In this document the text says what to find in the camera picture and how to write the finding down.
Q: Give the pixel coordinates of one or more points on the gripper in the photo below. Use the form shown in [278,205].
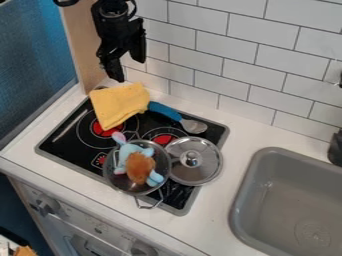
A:
[118,35]

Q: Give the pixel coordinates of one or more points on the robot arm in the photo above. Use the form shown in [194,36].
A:
[111,10]

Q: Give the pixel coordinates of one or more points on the toy stove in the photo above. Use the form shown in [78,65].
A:
[133,146]

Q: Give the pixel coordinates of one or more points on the blue plush toy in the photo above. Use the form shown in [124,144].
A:
[135,160]

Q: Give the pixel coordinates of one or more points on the toy sink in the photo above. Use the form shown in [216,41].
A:
[289,203]

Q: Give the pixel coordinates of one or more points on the yellow cloth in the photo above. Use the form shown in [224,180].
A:
[119,104]

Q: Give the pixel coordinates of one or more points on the silver pot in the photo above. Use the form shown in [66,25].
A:
[135,171]

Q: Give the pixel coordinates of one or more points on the silver pot lid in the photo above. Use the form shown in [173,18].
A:
[194,161]

